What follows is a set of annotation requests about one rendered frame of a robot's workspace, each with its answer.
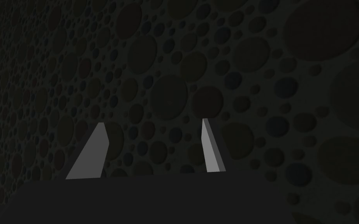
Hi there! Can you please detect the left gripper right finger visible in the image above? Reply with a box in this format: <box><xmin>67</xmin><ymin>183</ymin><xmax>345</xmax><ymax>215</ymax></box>
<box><xmin>201</xmin><ymin>118</ymin><xmax>234</xmax><ymax>173</ymax></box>

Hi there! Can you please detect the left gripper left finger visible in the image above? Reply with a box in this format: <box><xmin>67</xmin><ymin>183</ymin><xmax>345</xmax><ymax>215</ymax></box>
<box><xmin>62</xmin><ymin>122</ymin><xmax>110</xmax><ymax>180</ymax></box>

